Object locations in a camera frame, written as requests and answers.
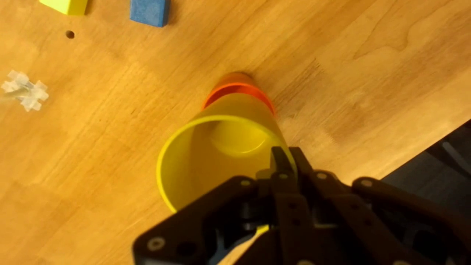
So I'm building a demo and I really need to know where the blue cube block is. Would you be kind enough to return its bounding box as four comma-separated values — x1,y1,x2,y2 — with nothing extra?
128,0,171,28

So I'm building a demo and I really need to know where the yellow plastic cup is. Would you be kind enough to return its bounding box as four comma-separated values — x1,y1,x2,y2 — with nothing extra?
154,91,299,240

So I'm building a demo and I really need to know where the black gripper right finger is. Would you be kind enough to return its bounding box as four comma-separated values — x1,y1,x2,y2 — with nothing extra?
293,145,471,265

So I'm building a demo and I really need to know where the white plastic piece with stick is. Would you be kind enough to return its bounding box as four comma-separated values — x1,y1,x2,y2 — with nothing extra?
0,69,50,113

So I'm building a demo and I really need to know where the orange plastic cup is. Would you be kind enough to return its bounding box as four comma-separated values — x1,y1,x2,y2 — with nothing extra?
203,72,278,116

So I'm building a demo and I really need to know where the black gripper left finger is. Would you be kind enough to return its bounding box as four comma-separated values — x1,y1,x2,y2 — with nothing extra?
131,145,302,265

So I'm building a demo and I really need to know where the yellow cube block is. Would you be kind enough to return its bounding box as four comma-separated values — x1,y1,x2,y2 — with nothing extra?
37,0,91,16

